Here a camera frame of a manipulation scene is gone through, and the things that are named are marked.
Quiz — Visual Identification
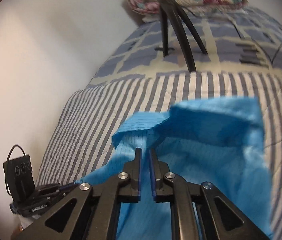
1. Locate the blue work garment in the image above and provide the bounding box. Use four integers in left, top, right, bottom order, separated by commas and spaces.
81, 96, 273, 239

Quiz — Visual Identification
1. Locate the black tripod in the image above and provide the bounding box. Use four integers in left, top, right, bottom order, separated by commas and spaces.
157, 0, 208, 72

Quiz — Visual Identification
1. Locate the striped blue white quilt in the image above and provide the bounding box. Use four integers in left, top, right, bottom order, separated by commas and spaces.
37, 73, 282, 239

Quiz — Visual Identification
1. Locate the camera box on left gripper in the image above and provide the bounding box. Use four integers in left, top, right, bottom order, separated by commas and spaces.
3, 145, 35, 202

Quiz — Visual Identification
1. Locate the blue checked bed sheet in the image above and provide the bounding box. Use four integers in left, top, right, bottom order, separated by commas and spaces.
89, 7, 282, 86

